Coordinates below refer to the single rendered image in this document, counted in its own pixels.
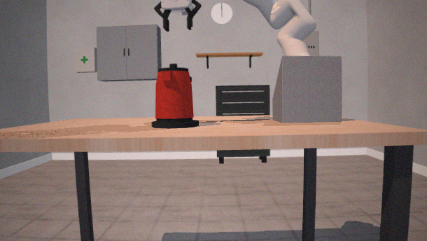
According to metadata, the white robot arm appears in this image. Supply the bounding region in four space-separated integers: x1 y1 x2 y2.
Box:
243 0 316 56

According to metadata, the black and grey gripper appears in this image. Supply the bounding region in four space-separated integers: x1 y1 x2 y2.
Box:
154 0 202 32

